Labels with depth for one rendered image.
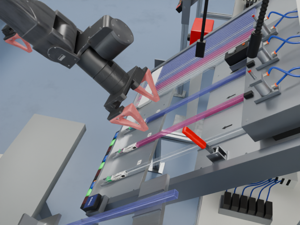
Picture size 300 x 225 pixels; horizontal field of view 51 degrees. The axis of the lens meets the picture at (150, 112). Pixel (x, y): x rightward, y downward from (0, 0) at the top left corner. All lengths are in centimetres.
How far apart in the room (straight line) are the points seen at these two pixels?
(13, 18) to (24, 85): 208
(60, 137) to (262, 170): 89
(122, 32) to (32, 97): 196
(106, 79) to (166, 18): 281
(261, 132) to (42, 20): 44
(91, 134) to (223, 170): 157
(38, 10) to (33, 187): 74
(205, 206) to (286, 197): 28
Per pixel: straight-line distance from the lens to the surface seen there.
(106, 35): 59
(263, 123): 59
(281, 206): 114
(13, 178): 124
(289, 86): 61
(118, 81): 64
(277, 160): 60
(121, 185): 90
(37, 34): 59
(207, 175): 66
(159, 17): 343
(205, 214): 106
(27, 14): 58
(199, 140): 64
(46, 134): 135
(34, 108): 242
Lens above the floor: 154
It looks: 44 degrees down
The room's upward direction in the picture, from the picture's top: straight up
